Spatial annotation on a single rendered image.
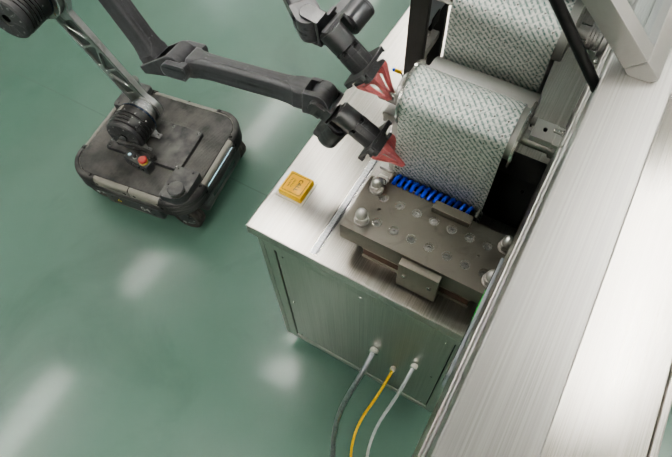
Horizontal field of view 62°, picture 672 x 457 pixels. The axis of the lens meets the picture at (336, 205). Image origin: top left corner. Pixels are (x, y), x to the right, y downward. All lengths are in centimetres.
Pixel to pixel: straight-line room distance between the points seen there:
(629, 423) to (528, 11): 81
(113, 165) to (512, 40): 181
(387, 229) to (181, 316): 131
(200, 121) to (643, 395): 216
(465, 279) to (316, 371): 110
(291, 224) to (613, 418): 93
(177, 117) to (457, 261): 170
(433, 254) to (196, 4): 263
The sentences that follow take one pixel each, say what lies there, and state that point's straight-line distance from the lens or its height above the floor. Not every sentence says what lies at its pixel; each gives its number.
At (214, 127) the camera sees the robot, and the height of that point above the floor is 24.
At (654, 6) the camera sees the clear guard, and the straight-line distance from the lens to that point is 87.
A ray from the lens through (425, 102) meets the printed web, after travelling 119.
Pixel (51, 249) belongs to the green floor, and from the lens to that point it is 278.
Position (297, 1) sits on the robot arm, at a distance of 127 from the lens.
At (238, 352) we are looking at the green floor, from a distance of 232.
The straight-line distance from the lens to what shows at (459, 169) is 128.
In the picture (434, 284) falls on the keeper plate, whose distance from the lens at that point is 129.
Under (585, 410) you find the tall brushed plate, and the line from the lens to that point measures 80.
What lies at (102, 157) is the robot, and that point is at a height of 24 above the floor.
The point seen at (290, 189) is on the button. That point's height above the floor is 92.
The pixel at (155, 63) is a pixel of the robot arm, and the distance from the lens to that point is 149.
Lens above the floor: 218
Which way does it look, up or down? 59 degrees down
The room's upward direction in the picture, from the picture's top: 3 degrees counter-clockwise
